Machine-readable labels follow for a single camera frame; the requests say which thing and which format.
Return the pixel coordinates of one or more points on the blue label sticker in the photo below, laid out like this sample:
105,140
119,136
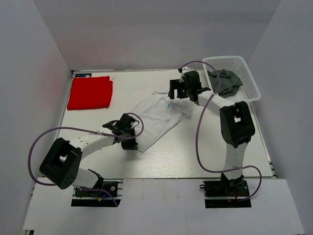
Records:
83,75

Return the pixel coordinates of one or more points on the folded red t shirt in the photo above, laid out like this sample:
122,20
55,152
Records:
90,93

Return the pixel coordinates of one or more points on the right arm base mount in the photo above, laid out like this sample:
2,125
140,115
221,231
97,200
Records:
225,193

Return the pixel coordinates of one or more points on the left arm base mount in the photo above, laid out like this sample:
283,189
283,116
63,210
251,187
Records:
109,196

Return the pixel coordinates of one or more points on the white t shirt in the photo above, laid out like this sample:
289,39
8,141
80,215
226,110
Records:
159,114

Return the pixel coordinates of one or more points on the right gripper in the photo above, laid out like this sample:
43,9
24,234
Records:
175,84

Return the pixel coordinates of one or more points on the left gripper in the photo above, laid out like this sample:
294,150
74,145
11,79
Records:
132,145

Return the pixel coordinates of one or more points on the dark grey t shirt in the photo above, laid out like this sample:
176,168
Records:
230,85

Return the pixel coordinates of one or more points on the white plastic basket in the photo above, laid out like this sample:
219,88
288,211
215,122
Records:
249,91

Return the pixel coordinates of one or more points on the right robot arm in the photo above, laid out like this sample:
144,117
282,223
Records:
237,128

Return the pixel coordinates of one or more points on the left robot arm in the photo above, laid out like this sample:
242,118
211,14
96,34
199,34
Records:
61,165

